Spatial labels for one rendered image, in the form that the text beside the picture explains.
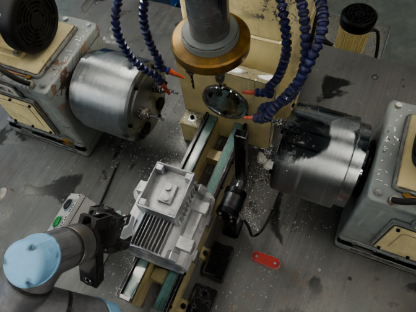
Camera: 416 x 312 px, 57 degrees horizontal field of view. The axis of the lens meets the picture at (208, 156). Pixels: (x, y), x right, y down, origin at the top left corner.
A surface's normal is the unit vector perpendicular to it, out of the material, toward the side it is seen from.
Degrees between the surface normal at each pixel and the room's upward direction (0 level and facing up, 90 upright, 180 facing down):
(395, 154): 0
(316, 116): 17
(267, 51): 90
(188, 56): 0
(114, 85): 21
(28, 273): 30
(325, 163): 36
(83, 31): 0
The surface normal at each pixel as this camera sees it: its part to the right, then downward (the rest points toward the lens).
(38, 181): -0.07, -0.48
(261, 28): -0.38, 0.83
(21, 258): -0.26, 0.00
